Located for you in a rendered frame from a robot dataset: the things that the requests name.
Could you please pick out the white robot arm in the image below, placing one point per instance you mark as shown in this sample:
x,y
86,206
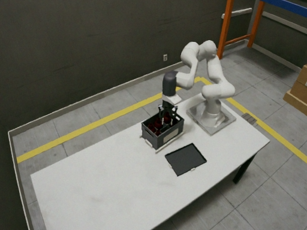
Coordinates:
x,y
193,53

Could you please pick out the brown glass bottle with cream label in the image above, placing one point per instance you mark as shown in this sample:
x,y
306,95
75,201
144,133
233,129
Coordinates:
x,y
167,118

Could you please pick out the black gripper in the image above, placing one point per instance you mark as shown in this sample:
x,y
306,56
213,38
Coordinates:
x,y
167,106

